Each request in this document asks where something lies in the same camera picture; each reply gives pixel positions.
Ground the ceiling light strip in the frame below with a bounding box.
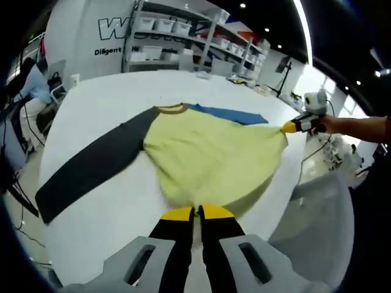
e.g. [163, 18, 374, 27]
[291, 0, 314, 65]

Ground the black monitor on stand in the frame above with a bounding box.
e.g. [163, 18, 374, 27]
[274, 56, 294, 98]

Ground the row of white storage bins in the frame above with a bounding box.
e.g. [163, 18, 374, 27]
[134, 7, 268, 76]

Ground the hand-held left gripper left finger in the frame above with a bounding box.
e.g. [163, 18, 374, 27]
[67, 206, 195, 293]

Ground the grey metal storage shelf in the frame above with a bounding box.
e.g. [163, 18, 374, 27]
[122, 0, 269, 77]

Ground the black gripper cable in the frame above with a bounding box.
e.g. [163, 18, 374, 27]
[301, 99, 337, 184]

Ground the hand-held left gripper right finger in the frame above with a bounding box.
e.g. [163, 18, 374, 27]
[198, 203, 309, 293]

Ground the grey mesh chair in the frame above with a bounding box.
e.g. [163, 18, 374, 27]
[268, 170, 355, 275]

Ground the black handbag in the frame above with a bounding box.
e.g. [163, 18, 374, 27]
[48, 71, 67, 95]

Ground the yellow garment with dark sleeves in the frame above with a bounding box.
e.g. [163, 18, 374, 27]
[34, 103, 290, 225]

